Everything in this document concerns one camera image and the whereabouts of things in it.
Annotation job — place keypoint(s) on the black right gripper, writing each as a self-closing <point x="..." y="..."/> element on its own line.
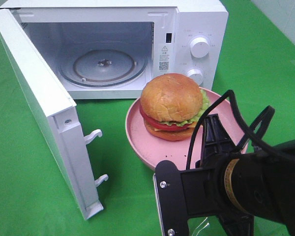
<point x="242" y="185"/>

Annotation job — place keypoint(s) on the pink round plate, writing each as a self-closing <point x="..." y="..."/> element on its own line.
<point x="152" y="150"/>

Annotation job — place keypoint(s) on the burger with lettuce and tomato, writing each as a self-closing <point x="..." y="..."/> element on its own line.
<point x="171" y="105"/>

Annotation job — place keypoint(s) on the white microwave door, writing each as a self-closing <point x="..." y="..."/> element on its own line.
<point x="55" y="113"/>

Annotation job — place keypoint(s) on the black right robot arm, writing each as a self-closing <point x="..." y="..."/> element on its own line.
<point x="251" y="142"/>

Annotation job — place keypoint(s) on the clear tape patch right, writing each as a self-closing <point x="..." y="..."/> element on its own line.
<point x="199" y="226"/>

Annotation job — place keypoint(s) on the lower white microwave knob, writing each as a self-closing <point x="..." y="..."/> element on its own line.
<point x="196" y="75"/>

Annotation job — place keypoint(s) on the white microwave knob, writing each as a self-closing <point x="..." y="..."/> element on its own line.
<point x="199" y="46"/>
<point x="196" y="75"/>

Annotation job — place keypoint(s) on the upper white microwave knob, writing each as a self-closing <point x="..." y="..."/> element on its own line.
<point x="199" y="46"/>

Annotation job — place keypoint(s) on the glass microwave turntable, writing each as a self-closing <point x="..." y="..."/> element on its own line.
<point x="104" y="63"/>

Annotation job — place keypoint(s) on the white microwave oven body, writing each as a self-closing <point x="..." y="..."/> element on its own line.
<point x="167" y="26"/>

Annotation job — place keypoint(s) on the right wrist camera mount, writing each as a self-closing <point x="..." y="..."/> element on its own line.
<point x="181" y="195"/>

